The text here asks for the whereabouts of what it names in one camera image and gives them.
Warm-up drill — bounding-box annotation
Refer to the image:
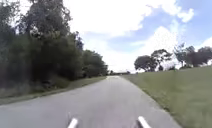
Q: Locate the grey asphalt path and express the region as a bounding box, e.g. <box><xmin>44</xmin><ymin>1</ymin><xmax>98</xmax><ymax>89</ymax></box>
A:
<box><xmin>0</xmin><ymin>75</ymin><xmax>182</xmax><ymax>128</ymax></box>

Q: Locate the grass verge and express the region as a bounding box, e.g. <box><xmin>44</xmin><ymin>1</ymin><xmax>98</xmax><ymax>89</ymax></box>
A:
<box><xmin>0</xmin><ymin>75</ymin><xmax>108</xmax><ymax>107</ymax></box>

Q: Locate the robot's own part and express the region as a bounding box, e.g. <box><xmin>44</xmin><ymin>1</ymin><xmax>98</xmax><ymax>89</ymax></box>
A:
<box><xmin>137</xmin><ymin>115</ymin><xmax>152</xmax><ymax>128</ymax></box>
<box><xmin>66</xmin><ymin>117</ymin><xmax>79</xmax><ymax>128</ymax></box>

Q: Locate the wood of dense trees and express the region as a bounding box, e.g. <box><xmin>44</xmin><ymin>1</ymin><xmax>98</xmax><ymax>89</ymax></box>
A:
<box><xmin>0</xmin><ymin>0</ymin><xmax>109</xmax><ymax>93</ymax></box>

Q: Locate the row of trees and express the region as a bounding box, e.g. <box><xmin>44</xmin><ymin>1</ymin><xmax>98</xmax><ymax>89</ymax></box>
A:
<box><xmin>133</xmin><ymin>43</ymin><xmax>212</xmax><ymax>73</ymax></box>

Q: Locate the grass slope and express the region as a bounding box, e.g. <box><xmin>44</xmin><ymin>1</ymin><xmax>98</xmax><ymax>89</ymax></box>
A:
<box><xmin>122</xmin><ymin>65</ymin><xmax>212</xmax><ymax>128</ymax></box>

